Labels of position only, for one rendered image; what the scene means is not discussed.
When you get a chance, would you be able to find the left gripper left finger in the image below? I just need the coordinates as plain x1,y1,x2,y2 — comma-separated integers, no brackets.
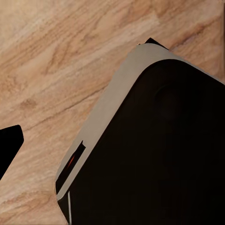
0,125,24,180

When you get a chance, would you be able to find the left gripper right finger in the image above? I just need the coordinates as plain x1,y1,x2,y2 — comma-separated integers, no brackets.
210,124,225,161

